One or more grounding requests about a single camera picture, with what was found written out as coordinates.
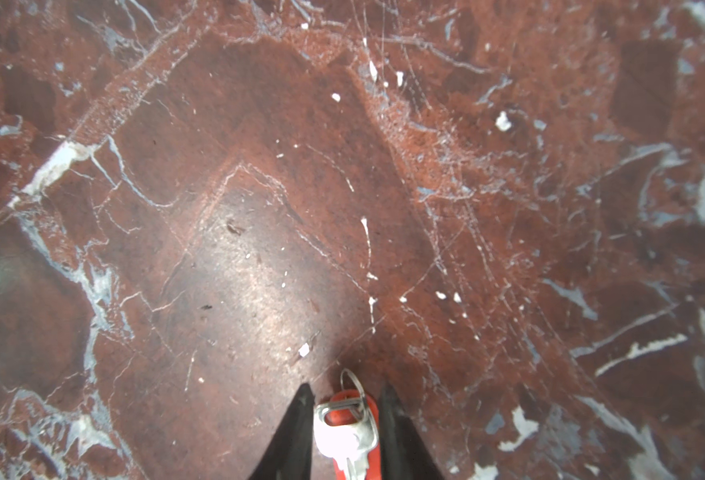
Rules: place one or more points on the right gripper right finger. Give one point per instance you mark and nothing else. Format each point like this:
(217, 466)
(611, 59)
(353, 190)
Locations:
(403, 454)

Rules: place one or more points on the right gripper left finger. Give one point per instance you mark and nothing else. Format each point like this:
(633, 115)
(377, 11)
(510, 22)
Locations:
(289, 454)

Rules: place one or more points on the red key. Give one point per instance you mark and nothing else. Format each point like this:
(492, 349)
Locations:
(346, 430)

